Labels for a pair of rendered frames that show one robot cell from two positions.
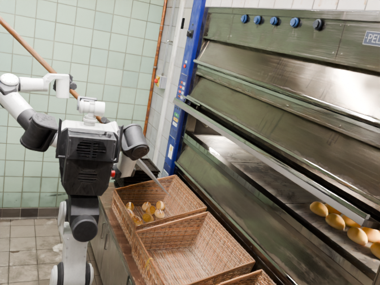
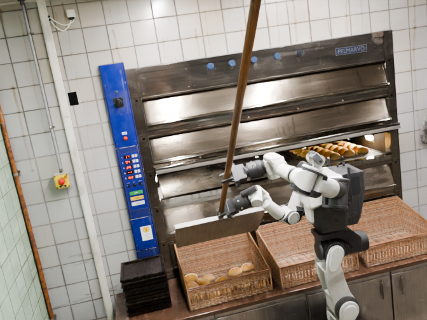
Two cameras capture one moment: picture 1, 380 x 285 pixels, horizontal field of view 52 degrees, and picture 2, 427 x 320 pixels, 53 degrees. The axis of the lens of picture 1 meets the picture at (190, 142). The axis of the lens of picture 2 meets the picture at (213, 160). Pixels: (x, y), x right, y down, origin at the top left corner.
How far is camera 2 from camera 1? 3.18 m
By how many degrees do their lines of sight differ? 71
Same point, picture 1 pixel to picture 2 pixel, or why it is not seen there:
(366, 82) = (345, 73)
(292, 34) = (276, 64)
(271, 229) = not seen: hidden behind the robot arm
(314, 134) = (326, 113)
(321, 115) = (328, 101)
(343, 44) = (323, 59)
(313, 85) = (315, 87)
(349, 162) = (357, 114)
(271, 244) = not seen: hidden behind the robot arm
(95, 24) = not seen: outside the picture
